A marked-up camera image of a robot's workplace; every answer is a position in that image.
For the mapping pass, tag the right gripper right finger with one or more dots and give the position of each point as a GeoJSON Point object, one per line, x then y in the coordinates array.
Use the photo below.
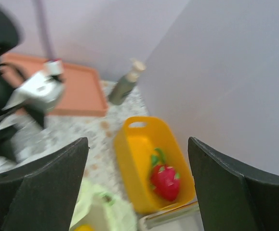
{"type": "Point", "coordinates": [232, 195]}

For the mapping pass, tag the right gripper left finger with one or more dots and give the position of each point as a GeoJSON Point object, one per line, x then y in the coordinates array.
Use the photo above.
{"type": "Point", "coordinates": [41, 195]}

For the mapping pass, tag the green plastic grocery bag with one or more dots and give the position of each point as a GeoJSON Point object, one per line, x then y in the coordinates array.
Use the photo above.
{"type": "Point", "coordinates": [103, 210]}

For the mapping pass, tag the red dragon fruit toy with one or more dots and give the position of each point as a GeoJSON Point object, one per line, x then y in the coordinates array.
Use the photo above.
{"type": "Point", "coordinates": [164, 179]}

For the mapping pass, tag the yellow fruit toy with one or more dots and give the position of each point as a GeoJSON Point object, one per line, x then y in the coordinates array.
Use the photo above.
{"type": "Point", "coordinates": [84, 227]}

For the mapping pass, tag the floral table mat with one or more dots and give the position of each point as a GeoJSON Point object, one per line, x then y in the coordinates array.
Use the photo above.
{"type": "Point", "coordinates": [31, 143]}

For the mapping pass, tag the pink plastic tray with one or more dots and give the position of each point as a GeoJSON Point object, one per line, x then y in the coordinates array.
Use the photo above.
{"type": "Point", "coordinates": [83, 95]}

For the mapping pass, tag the yellow plastic basket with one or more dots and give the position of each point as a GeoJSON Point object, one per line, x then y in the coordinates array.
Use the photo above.
{"type": "Point", "coordinates": [145, 149]}

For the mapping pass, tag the grey pump soap bottle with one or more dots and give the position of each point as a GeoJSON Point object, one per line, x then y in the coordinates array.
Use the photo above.
{"type": "Point", "coordinates": [126, 83]}

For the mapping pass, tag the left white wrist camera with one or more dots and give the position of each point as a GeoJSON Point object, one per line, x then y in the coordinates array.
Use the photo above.
{"type": "Point", "coordinates": [43, 89]}

